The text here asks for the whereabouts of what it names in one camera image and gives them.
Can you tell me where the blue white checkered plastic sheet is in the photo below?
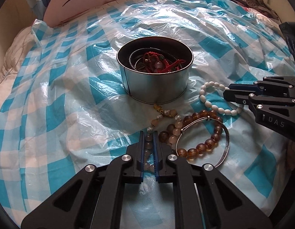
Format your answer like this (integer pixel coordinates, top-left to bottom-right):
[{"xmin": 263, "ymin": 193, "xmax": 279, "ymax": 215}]
[{"xmin": 0, "ymin": 0, "xmax": 295, "ymax": 225}]

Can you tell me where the white bead bracelet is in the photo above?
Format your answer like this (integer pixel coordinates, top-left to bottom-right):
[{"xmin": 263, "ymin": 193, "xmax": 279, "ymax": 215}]
[{"xmin": 199, "ymin": 81, "xmax": 244, "ymax": 117}]

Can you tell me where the amber bead bracelet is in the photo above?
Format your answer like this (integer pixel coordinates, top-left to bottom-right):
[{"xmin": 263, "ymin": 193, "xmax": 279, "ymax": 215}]
[{"xmin": 158, "ymin": 110, "xmax": 224, "ymax": 159}]

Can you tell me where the silver bangle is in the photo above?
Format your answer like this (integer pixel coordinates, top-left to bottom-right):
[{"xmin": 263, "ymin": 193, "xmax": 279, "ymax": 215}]
[{"xmin": 175, "ymin": 115, "xmax": 230, "ymax": 168}]

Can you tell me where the pale pink bead bracelet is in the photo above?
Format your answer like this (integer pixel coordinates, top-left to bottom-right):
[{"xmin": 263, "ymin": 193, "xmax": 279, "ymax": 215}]
[{"xmin": 143, "ymin": 103, "xmax": 184, "ymax": 172}]

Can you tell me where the cream duvet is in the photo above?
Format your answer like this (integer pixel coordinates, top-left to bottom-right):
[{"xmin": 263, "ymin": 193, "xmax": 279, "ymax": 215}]
[{"xmin": 0, "ymin": 26, "xmax": 38, "ymax": 89}]

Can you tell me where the red knotted bead bracelet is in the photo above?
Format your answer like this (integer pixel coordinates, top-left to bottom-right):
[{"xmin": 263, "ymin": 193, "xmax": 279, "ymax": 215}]
[{"xmin": 141, "ymin": 51, "xmax": 186, "ymax": 73}]

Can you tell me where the round silver metal tin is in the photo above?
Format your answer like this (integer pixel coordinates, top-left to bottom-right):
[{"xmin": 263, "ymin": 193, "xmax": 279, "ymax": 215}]
[{"xmin": 116, "ymin": 36, "xmax": 193, "ymax": 104}]

